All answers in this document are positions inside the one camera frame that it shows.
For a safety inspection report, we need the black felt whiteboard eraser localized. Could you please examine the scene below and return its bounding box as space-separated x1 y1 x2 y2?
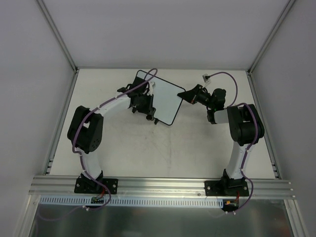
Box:
146 115 154 121

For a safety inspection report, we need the white whiteboard black frame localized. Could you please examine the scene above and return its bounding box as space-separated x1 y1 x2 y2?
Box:
148 77 185 125

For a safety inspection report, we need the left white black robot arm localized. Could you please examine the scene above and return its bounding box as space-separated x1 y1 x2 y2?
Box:
67 79 156 193

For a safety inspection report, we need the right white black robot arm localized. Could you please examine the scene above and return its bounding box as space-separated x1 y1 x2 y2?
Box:
177 84 265 197

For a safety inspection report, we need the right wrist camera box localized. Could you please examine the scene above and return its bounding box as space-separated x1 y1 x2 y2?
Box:
202 74 210 83

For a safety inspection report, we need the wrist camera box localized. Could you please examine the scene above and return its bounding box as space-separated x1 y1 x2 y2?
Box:
202 74 210 83
149 81 156 95

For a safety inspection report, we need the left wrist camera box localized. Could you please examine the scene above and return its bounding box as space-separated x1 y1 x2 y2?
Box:
149 81 156 95

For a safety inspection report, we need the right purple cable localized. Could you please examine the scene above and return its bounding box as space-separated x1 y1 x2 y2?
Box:
206 72 254 215

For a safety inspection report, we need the purple cable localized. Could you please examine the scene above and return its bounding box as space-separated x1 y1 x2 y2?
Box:
206 72 254 215
38 68 158 222

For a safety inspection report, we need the right aluminium frame post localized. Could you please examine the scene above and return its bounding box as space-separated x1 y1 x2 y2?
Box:
247 0 296 75

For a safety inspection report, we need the aluminium frame post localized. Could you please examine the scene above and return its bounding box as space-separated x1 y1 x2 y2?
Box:
35 0 78 73
247 0 296 75

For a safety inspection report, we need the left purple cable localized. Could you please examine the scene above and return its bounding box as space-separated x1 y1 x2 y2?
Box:
38 68 158 222

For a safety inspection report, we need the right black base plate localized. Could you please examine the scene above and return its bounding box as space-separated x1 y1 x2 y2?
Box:
204 179 249 197

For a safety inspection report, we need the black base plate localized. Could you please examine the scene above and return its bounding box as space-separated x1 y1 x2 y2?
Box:
74 176 118 195
204 179 249 197

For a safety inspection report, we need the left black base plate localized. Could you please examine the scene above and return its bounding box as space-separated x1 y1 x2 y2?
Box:
74 176 118 195

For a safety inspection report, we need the left aluminium frame post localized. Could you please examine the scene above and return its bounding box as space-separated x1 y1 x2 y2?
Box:
35 0 78 73

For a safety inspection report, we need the white slotted cable duct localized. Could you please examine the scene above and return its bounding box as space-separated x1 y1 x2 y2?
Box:
39 195 224 208

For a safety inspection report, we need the aluminium mounting rail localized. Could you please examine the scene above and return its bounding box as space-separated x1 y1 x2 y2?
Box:
28 175 296 199

